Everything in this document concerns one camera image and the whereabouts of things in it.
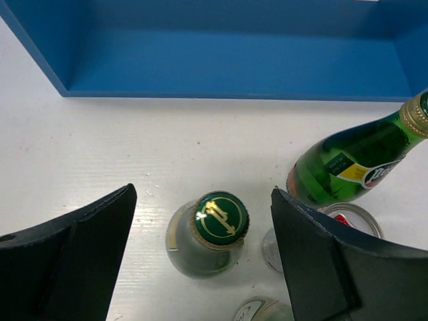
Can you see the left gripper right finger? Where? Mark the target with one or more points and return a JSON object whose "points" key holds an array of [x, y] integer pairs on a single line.
{"points": [[335, 272]]}

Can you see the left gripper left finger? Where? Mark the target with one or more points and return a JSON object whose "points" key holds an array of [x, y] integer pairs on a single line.
{"points": [[67, 267]]}

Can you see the left clear glass bottle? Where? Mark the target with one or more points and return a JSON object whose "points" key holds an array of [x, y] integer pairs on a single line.
{"points": [[263, 308]]}

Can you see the blue and yellow wooden shelf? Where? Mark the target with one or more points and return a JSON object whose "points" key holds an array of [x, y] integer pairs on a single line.
{"points": [[292, 50]]}

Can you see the green Perrier bottle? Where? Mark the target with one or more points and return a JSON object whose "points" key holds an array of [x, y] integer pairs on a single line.
{"points": [[205, 236], [348, 164]]}

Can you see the left Red Bull can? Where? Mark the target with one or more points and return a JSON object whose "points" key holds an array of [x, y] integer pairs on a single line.
{"points": [[349, 214]]}

